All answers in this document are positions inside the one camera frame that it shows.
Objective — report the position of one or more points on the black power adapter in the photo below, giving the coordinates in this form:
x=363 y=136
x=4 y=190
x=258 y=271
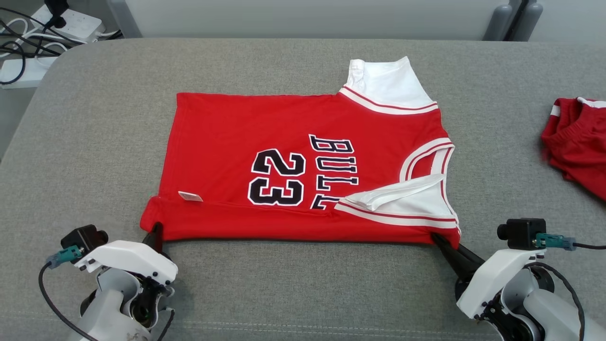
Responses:
x=57 y=7

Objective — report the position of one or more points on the black power plug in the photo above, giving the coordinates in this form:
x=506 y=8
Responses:
x=57 y=22

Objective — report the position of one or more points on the teal right camera connector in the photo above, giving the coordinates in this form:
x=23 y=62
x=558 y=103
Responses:
x=554 y=241

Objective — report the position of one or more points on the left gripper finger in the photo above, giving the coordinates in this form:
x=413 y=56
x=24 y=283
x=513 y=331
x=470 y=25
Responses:
x=156 y=237

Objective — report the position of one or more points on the teal camera connector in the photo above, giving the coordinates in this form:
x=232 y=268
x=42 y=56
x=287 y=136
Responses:
x=554 y=241
x=66 y=255

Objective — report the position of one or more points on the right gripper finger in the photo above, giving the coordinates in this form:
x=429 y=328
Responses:
x=466 y=260
x=457 y=267

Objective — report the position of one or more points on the red number 23 jersey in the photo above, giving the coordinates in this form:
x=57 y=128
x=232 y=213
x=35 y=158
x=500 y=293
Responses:
x=227 y=128

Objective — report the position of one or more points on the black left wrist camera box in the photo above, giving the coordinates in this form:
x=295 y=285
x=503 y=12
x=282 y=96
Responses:
x=85 y=237

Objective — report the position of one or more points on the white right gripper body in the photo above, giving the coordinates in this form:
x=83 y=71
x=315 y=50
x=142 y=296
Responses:
x=492 y=274

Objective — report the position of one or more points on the teal left camera connector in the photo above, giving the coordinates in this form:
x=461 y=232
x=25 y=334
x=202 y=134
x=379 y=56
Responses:
x=66 y=255

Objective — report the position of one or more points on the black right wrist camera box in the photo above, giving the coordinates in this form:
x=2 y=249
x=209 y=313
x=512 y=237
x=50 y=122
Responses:
x=521 y=233

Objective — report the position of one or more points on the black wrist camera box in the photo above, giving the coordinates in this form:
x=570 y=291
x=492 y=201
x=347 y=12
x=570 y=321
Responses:
x=521 y=233
x=85 y=237

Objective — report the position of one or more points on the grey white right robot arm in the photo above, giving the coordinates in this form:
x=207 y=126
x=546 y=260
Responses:
x=549 y=312

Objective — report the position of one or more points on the dark grey partition post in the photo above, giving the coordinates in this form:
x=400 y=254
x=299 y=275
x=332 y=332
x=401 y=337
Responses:
x=530 y=21

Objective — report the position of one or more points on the red shorts with white stripe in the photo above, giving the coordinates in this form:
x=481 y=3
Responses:
x=577 y=142

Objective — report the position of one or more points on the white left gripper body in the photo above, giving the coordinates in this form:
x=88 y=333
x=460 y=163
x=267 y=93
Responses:
x=128 y=255

